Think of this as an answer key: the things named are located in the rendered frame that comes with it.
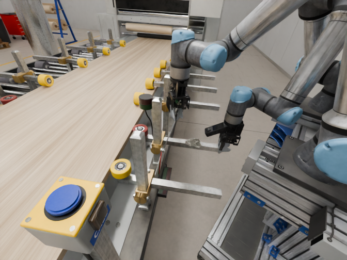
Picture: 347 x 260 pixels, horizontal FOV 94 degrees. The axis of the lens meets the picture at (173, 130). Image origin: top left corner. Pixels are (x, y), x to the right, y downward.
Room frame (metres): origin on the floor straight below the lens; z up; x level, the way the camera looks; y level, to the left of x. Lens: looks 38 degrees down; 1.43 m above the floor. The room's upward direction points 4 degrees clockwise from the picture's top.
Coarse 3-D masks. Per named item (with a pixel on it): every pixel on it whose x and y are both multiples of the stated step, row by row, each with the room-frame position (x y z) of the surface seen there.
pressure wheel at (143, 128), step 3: (135, 126) 0.67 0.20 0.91; (138, 126) 0.68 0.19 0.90; (141, 126) 0.68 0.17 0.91; (144, 126) 0.68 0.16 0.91; (132, 129) 0.65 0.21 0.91; (135, 129) 0.65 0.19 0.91; (138, 129) 0.65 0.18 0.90; (141, 129) 0.65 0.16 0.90; (144, 129) 0.65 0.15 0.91; (147, 129) 0.66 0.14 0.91; (147, 132) 0.65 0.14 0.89
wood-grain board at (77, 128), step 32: (96, 64) 1.64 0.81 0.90; (128, 64) 1.70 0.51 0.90; (32, 96) 0.92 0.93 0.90; (64, 96) 0.95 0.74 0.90; (96, 96) 0.98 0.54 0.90; (128, 96) 1.01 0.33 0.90; (0, 128) 0.59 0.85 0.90; (32, 128) 0.61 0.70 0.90; (64, 128) 0.62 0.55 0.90; (96, 128) 0.64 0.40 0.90; (128, 128) 0.66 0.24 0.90; (0, 160) 0.40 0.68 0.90; (32, 160) 0.41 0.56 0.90; (64, 160) 0.42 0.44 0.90; (96, 160) 0.43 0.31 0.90; (0, 192) 0.27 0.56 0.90; (32, 192) 0.28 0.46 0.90; (0, 224) 0.18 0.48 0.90; (0, 256) 0.11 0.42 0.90; (32, 256) 0.11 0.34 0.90
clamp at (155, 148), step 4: (164, 132) 0.69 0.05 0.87; (164, 136) 0.67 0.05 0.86; (152, 144) 0.59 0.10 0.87; (156, 144) 0.59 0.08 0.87; (160, 144) 0.59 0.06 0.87; (152, 148) 0.57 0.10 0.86; (156, 148) 0.56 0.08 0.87; (160, 148) 0.58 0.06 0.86; (152, 152) 0.57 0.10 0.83; (156, 152) 0.56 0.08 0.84
